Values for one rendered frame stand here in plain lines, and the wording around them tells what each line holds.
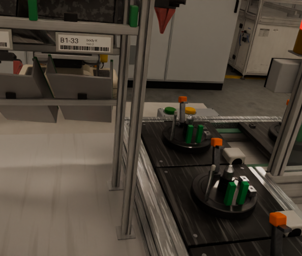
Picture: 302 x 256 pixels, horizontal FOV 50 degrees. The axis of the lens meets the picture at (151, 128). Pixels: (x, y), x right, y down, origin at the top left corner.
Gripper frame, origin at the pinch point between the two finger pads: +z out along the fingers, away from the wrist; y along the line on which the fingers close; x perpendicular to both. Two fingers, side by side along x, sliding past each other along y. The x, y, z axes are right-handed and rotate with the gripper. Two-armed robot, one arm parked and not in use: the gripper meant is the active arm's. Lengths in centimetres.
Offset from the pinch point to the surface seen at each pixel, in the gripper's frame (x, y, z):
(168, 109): 2.3, 6.0, 25.9
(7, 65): 282, -90, 95
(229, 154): -29.2, 13.4, 24.7
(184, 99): -11.7, 5.7, 16.8
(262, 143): -20.9, 28.4, 26.4
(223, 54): 275, 160, 68
